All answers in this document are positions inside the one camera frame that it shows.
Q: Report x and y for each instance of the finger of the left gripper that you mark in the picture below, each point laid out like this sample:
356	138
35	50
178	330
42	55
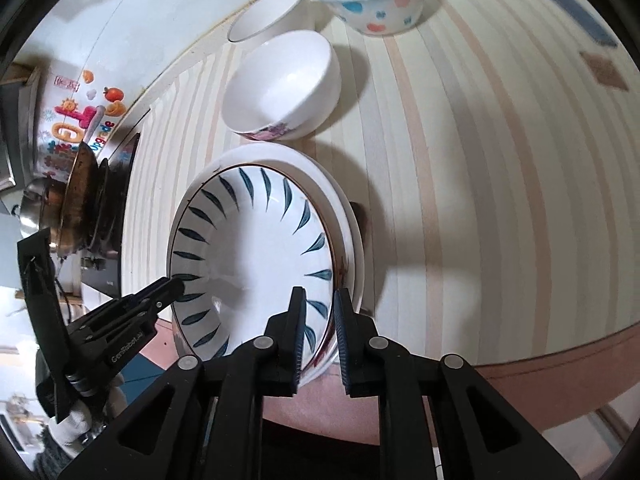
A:
153	298

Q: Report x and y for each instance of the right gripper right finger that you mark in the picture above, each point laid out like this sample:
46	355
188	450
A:
373	365

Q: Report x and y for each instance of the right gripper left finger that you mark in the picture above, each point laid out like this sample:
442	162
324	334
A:
267	365

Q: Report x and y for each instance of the blue striped plate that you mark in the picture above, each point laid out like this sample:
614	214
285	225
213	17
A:
245	238

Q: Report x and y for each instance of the white floral plate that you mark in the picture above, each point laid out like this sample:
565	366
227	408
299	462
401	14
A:
334	209

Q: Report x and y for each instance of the white bowl dark rim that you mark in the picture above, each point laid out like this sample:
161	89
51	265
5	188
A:
266	19

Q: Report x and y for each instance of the white gloved left hand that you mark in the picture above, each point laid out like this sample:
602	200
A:
79	422

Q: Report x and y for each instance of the black induction cooktop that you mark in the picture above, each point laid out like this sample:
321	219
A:
100	258

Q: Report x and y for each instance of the black frying pan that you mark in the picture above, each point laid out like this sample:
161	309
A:
78	200

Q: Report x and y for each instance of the stainless steel pot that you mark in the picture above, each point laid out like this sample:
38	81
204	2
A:
41	207

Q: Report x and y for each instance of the striped cat tablecloth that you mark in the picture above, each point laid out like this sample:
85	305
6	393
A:
500	183

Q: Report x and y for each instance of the white bowl pink flowers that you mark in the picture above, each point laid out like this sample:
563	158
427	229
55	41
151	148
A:
284	89

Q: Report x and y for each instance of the small brown card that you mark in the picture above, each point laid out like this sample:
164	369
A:
604	70

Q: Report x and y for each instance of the blue smartphone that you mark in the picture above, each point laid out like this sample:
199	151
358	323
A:
587	23

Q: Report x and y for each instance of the colourful wall stickers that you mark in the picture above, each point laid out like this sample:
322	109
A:
75	105

